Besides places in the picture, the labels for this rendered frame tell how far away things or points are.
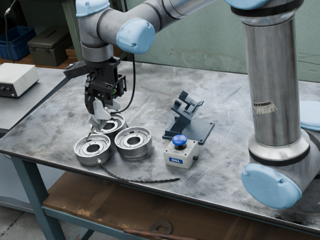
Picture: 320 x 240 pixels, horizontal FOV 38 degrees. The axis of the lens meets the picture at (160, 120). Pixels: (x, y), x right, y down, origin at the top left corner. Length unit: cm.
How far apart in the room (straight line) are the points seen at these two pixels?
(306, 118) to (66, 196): 93
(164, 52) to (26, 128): 178
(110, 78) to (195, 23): 188
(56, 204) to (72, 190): 7
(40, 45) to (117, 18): 222
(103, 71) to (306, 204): 57
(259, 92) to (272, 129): 8
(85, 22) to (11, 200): 132
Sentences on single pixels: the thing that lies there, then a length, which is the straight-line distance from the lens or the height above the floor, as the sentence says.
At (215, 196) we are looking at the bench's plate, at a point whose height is 80.
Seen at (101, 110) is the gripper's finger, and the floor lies 97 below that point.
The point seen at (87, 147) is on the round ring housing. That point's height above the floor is 83.
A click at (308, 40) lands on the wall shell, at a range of 279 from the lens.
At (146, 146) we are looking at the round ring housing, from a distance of 128.
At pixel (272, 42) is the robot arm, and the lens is 77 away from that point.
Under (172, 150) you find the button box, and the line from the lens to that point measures 123.
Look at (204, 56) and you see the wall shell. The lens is 306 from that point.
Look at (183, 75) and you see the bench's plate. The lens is 165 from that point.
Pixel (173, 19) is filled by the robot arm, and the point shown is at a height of 119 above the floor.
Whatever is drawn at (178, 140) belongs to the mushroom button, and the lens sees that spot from 121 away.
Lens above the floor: 160
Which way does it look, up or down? 34 degrees down
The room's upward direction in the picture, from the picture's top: 10 degrees counter-clockwise
